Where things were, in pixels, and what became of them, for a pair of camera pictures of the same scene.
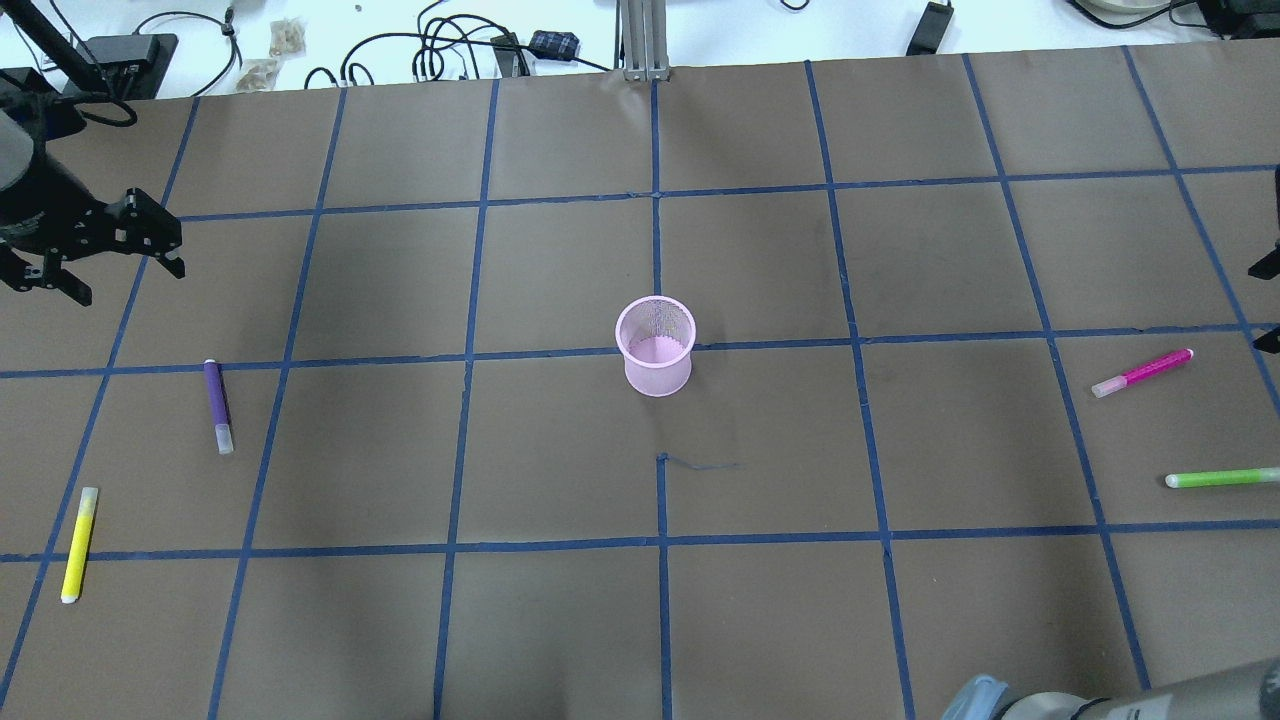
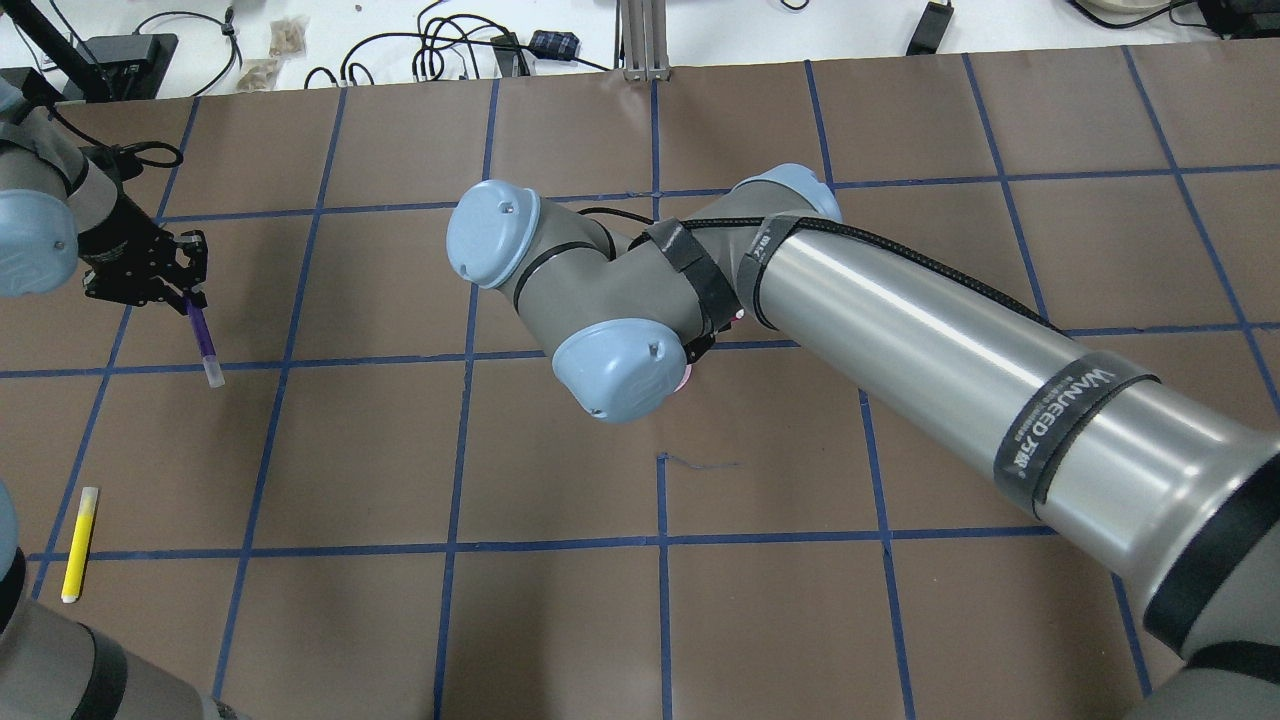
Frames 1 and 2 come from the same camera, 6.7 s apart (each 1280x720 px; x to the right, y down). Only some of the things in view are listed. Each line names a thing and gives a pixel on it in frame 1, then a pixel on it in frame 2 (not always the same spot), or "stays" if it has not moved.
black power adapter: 930,29 stays
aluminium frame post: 641,39 stays
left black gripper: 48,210 → 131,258
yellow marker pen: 75,570 stays
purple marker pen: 219,406 → 211,362
